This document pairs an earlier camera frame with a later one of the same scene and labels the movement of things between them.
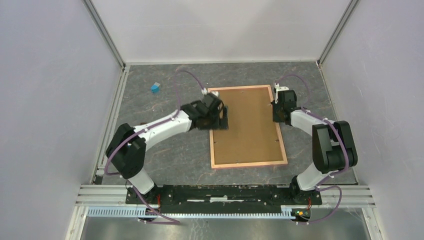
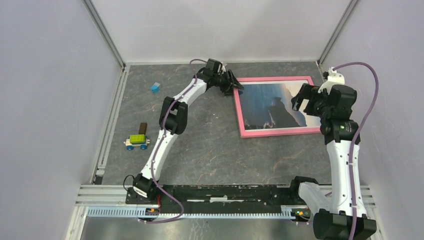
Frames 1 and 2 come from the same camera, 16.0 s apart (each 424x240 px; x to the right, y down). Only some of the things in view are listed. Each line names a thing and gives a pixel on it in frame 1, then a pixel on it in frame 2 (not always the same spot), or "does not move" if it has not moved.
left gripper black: (220, 123) -> (226, 89)
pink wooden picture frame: (248, 165) -> (264, 108)
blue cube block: (155, 89) does not move
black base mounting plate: (223, 199) does not move
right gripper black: (275, 119) -> (309, 92)
